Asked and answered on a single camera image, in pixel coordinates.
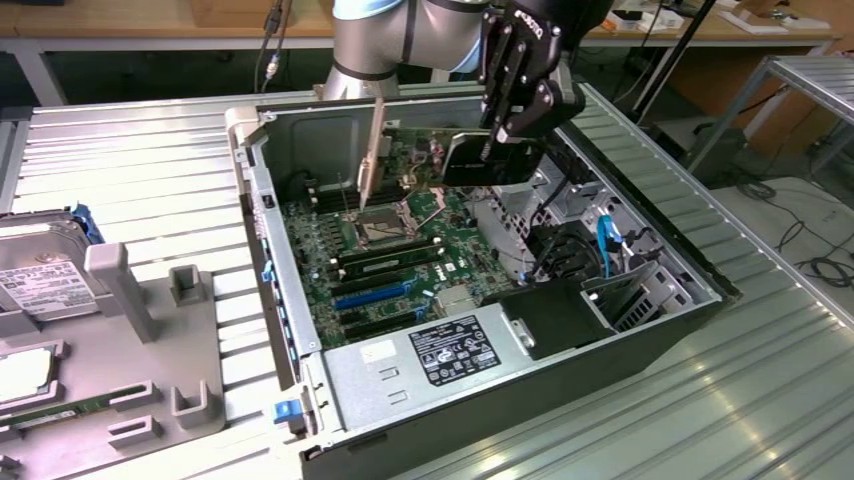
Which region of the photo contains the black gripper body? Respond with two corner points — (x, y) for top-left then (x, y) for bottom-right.
(479, 0), (576, 89)

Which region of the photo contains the green graphics card black cooler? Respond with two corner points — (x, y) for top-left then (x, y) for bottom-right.
(357, 94), (544, 210)

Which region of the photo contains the small white black box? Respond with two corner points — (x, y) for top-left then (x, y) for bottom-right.
(608, 8), (689, 34)

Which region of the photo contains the thin black pole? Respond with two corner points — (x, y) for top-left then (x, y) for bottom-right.
(630, 0), (720, 119)

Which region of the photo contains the metal socket cover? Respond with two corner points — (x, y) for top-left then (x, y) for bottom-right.
(398, 172), (469, 214)

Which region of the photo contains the grey metal disk bay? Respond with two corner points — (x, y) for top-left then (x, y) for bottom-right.
(493, 164), (602, 281)

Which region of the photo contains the black box on floor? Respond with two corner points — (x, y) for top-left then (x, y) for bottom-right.
(652, 117), (749, 186)

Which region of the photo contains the green motherboard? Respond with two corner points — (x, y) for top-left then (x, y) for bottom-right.
(279, 184), (536, 351)

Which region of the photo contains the CPU socket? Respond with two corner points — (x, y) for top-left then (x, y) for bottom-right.
(343, 204), (419, 250)

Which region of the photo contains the flat white box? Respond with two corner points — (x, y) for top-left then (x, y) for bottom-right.
(717, 0), (793, 35)

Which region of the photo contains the silver chipset heatsink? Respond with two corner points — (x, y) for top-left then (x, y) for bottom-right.
(437, 287), (479, 309)

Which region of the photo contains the slanted perforated disk bay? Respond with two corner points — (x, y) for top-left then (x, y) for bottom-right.
(580, 259), (696, 334)

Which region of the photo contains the black plastic shroud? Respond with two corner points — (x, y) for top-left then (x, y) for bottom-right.
(479, 278), (620, 362)

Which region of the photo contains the long black expansion slot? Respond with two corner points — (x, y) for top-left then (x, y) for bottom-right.
(339, 304), (421, 326)
(329, 269), (410, 297)
(343, 318), (423, 342)

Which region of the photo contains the blue expansion slot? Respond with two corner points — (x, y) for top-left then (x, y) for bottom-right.
(333, 284), (415, 310)

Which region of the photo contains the long wooden desk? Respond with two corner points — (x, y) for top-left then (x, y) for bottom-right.
(0, 0), (844, 54)

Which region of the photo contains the silver power supply unit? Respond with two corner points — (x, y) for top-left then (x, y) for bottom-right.
(318, 302), (540, 435)

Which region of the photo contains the open black PC case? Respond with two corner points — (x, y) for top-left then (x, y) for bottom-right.
(223, 79), (742, 480)

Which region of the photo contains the blue case latch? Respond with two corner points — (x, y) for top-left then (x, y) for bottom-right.
(271, 399), (301, 427)

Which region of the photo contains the grey plastic parts rack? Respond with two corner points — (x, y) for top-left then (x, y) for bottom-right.
(0, 242), (233, 480)

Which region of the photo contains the hard disk blue carrier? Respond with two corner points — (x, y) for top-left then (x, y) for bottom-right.
(0, 202), (109, 324)

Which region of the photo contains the silver CPU chip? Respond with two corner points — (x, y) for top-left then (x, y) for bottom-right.
(0, 349), (57, 405)

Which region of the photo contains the blue data wire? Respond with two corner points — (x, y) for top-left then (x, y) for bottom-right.
(592, 212), (620, 281)

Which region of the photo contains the metal frame table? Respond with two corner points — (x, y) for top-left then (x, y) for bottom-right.
(686, 52), (854, 174)

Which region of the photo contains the hanging grey cable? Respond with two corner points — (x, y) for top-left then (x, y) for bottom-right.
(257, 0), (295, 94)

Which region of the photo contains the black cable tangle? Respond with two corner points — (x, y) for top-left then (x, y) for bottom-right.
(733, 177), (854, 289)

